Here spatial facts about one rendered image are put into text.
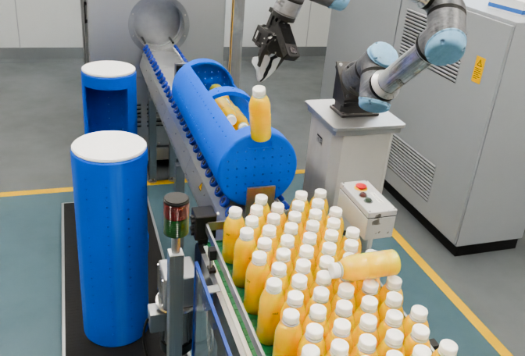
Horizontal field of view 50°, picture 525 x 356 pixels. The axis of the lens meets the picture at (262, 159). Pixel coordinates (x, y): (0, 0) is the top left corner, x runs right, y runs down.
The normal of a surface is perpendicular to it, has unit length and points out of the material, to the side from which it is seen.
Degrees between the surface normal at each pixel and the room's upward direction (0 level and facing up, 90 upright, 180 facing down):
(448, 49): 126
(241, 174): 90
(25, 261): 0
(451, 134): 90
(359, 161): 90
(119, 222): 90
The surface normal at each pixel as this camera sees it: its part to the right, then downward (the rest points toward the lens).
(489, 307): 0.07, -0.90
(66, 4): 0.30, 0.43
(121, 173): 0.51, 0.40
